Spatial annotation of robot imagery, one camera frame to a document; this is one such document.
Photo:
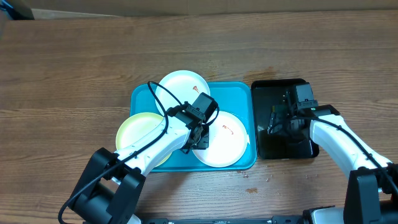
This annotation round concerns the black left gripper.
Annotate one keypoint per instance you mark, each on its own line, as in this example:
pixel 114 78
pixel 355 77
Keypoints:
pixel 204 143

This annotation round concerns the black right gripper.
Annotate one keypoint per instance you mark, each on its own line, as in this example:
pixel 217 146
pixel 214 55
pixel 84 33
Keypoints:
pixel 281 130

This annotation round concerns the white plate with red stain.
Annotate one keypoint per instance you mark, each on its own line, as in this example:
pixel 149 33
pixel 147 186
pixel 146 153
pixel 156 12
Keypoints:
pixel 185 85

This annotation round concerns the white plate front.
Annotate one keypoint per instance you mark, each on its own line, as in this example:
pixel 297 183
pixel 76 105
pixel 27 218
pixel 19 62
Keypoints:
pixel 228 140

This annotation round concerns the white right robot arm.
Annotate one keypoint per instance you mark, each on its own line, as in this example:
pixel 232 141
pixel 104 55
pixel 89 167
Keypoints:
pixel 371 195

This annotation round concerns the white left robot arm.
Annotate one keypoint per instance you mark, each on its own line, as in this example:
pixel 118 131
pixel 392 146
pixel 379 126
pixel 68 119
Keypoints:
pixel 111 183

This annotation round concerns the black rectangular tray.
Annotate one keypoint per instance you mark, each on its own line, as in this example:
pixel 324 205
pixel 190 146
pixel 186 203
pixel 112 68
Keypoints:
pixel 266 93

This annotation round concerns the blue plastic tray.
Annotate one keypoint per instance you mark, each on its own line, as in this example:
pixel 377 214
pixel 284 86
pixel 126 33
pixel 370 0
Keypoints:
pixel 232 97

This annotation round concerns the yellow green plate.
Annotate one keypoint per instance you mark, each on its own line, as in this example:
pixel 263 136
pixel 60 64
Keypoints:
pixel 134 129

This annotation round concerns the brown cardboard backdrop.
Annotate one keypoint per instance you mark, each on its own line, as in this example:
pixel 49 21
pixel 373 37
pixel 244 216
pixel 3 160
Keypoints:
pixel 201 7

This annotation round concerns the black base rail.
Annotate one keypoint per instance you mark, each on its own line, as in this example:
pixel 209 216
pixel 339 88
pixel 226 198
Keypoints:
pixel 283 219

